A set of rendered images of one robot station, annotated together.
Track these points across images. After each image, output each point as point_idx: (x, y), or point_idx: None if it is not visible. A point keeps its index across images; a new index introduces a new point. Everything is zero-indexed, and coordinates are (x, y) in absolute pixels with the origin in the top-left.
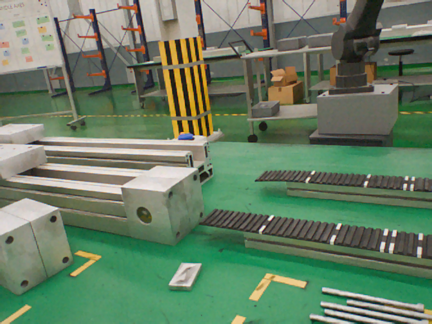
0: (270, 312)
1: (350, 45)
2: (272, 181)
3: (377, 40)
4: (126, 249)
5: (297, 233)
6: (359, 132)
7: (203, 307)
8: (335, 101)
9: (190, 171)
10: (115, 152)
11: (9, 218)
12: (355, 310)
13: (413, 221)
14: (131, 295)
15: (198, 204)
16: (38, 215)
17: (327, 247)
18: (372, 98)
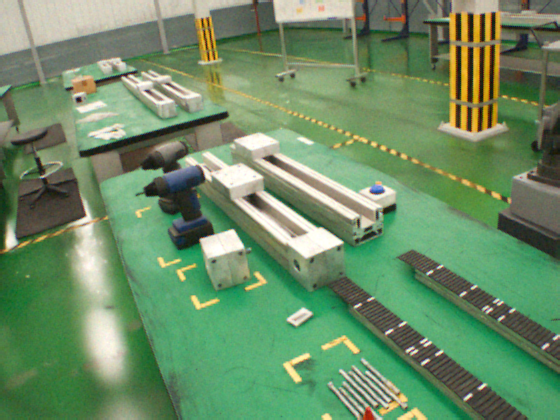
0: (324, 359)
1: (549, 140)
2: None
3: None
4: (282, 282)
5: (373, 318)
6: (541, 224)
7: (295, 340)
8: (527, 187)
9: (336, 243)
10: (311, 194)
11: (218, 245)
12: (364, 378)
13: (471, 337)
14: (266, 316)
15: (338, 267)
16: (232, 249)
17: (385, 335)
18: (558, 197)
